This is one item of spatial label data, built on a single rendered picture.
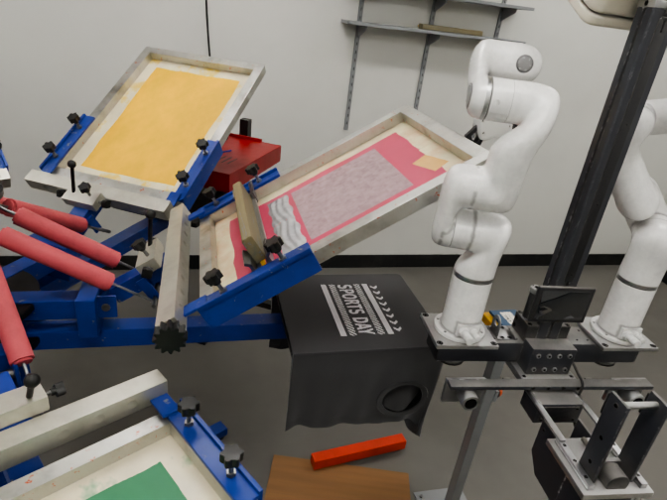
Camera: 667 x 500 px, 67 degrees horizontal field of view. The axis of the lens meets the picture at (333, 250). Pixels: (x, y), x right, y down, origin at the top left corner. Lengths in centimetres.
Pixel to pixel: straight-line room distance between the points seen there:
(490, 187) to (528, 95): 19
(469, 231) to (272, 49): 242
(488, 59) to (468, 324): 60
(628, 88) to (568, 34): 295
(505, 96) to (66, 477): 110
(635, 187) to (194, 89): 172
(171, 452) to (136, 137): 138
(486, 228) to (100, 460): 92
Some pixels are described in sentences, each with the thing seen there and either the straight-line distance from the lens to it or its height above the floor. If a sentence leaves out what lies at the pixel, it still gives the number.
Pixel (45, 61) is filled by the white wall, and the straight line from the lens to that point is 346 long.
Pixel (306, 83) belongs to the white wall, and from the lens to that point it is 342.
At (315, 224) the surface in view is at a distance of 136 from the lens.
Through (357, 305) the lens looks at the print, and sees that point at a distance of 168.
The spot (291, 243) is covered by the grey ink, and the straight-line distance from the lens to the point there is 133.
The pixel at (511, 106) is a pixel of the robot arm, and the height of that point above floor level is 169.
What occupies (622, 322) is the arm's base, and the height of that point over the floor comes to 119.
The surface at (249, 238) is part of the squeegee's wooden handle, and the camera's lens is 125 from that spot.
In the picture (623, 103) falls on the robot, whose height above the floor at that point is 172.
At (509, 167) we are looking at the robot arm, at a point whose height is 158.
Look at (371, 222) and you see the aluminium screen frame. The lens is 119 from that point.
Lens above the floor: 183
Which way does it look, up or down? 26 degrees down
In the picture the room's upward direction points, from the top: 7 degrees clockwise
